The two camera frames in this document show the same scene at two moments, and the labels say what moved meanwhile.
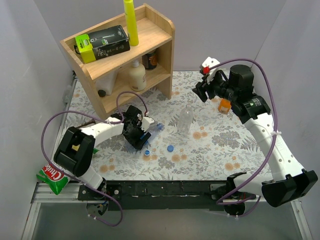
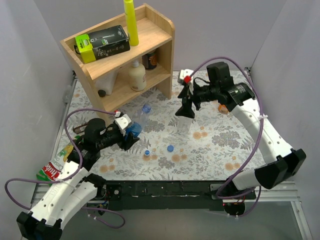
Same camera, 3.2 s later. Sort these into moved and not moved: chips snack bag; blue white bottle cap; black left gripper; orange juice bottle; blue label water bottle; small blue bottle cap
Moved: black left gripper; blue label water bottle
Not moved: blue white bottle cap; chips snack bag; small blue bottle cap; orange juice bottle
